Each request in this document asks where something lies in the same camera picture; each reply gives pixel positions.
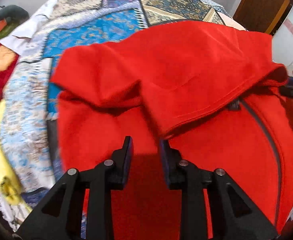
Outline red jacket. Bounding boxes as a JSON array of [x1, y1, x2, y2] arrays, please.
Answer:
[[51, 21, 293, 239]]

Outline yellow cream blanket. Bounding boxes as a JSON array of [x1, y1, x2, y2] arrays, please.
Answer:
[[0, 100, 32, 213]]

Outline brown wooden door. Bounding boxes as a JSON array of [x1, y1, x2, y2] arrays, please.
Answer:
[[233, 0, 292, 35]]

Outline white shirt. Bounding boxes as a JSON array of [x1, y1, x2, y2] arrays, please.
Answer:
[[0, 0, 58, 56]]

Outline blue patchwork bedspread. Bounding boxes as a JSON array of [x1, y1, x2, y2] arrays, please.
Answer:
[[0, 0, 247, 233]]

